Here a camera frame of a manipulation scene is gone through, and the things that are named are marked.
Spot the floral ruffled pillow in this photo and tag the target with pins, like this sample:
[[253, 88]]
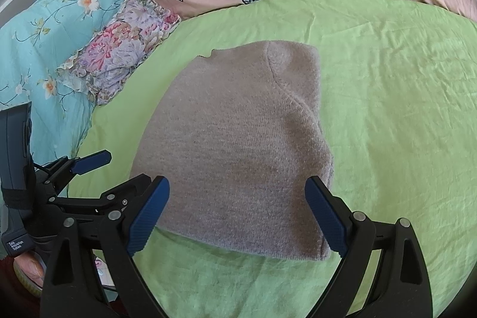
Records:
[[101, 68]]

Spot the person's left hand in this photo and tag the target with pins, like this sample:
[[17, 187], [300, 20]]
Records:
[[33, 269]]

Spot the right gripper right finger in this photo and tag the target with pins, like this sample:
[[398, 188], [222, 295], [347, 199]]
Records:
[[400, 287]]

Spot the green bed sheet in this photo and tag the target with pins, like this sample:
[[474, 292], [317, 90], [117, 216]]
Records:
[[398, 111]]

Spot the turquoise floral blanket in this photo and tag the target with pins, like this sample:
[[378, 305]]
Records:
[[34, 44]]

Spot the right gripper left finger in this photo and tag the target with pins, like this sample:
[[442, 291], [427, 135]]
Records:
[[72, 286]]

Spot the grey brown knit sweater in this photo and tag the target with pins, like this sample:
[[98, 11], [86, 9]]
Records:
[[237, 134]]

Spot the black camera box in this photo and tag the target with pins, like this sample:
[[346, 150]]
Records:
[[17, 171]]

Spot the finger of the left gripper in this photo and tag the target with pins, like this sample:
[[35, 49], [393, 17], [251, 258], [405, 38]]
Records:
[[57, 175], [130, 197]]

